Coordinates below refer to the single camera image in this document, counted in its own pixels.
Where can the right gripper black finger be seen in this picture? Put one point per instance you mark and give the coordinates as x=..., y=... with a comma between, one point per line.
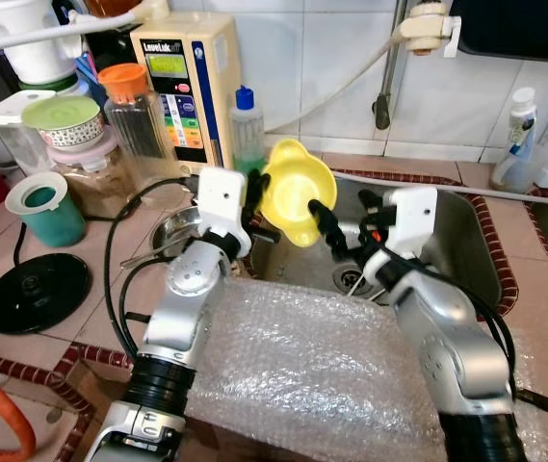
x=370, y=200
x=326, y=228

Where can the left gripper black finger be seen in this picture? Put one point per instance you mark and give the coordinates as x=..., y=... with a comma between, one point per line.
x=258, y=187

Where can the yellow plastic bowl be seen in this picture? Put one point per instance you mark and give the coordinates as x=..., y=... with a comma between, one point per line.
x=298, y=192

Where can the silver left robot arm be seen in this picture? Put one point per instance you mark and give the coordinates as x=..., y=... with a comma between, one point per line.
x=182, y=308

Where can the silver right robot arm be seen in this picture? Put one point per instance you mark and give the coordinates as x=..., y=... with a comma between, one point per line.
x=437, y=337

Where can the green liquid bottle blue cap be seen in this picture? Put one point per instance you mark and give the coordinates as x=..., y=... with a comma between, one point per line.
x=247, y=125

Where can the shallow steel dish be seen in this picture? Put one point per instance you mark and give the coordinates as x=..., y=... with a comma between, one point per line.
x=177, y=226

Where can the dark metal faucet pipe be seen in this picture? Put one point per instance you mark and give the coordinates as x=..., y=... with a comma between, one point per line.
x=387, y=87

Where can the clear jar orange lid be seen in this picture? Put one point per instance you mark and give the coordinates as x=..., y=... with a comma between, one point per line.
x=139, y=135

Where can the clear bubble wrap sheet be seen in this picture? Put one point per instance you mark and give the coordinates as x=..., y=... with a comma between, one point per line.
x=322, y=366

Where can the beige water ionizer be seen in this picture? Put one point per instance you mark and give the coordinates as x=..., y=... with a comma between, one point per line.
x=221, y=58

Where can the brown powder jar pink lid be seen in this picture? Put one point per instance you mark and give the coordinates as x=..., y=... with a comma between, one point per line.
x=100, y=188

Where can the small white spray bottle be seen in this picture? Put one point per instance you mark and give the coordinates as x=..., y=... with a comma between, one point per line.
x=516, y=135

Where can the beige faucet water filter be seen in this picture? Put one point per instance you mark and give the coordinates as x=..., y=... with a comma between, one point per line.
x=426, y=29

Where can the teal cup white rim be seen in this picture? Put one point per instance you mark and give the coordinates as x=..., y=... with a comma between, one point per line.
x=52, y=221

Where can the patterned bowl green lid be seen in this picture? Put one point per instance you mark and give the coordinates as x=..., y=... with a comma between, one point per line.
x=62, y=115

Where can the black pan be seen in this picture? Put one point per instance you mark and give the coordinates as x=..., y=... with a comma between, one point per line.
x=514, y=29

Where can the black round kettle base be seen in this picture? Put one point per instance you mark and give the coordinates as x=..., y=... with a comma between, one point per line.
x=38, y=294

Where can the clear pitcher white lid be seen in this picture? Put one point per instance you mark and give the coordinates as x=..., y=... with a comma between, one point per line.
x=9, y=135

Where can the white plastic jug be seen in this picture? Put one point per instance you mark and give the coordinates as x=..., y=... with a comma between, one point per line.
x=28, y=48

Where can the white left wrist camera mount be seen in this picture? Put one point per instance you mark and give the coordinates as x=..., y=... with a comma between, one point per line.
x=221, y=202

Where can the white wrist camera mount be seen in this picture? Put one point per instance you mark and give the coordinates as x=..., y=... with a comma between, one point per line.
x=413, y=217
x=221, y=202

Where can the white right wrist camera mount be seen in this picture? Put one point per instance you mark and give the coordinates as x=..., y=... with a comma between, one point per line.
x=413, y=217

